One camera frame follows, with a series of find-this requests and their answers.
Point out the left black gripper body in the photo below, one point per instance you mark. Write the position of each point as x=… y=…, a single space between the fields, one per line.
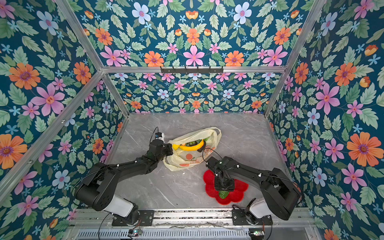
x=166 y=151

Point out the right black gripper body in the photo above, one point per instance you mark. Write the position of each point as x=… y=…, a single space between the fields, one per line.
x=224 y=185

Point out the cream plastic bag orange print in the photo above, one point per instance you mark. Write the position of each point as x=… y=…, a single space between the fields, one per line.
x=181 y=160

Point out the red flower-shaped plate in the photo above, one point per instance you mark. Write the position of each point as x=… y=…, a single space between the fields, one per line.
x=235 y=196

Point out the dark green fake avocado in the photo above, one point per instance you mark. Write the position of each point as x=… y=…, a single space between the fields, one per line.
x=223 y=194

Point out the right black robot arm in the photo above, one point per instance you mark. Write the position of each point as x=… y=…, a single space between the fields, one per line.
x=279 y=194

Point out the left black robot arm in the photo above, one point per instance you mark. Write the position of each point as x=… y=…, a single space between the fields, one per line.
x=97 y=189

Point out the yellow fake banana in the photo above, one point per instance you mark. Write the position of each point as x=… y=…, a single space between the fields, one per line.
x=194 y=148

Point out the green fake grapes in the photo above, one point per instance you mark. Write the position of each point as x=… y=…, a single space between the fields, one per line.
x=194 y=143

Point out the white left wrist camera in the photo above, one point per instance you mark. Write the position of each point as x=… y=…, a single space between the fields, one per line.
x=160 y=136

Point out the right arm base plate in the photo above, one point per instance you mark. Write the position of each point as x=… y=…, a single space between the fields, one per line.
x=250 y=217

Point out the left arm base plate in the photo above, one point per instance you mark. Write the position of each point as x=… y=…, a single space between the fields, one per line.
x=134 y=219

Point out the black hook rail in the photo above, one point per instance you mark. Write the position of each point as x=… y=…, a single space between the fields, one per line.
x=192 y=70

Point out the white vented cable duct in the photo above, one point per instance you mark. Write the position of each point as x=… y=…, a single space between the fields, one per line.
x=163 y=234

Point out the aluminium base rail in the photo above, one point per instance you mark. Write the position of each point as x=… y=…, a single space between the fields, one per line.
x=192 y=218

